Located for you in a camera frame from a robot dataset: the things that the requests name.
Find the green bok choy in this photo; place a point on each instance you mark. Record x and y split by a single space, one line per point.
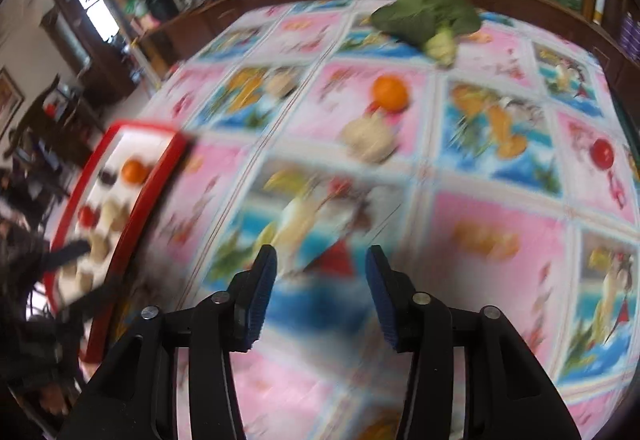
420 17

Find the small red tomato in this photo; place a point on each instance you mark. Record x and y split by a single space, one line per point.
602 152

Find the red-rimmed white tray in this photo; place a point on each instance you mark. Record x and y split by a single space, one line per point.
127 140

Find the framed wall picture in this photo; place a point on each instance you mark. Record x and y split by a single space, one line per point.
7 100

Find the beige sugarcane piece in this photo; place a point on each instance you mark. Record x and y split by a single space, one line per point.
82 280
370 136
100 246
116 214

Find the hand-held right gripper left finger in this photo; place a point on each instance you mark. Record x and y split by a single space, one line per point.
260 295

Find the printed pink tablecloth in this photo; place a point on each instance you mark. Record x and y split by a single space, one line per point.
475 230

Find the dark purple grape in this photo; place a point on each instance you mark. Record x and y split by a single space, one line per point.
107 177

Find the small orange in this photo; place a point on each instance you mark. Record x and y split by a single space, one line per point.
390 92

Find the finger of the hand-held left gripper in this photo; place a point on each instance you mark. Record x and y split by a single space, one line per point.
90 296
70 252

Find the large red tomato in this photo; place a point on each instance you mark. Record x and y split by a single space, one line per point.
87 216

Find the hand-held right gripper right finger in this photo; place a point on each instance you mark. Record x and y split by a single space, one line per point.
382 295

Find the large orange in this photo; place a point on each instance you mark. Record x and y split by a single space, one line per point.
135 171

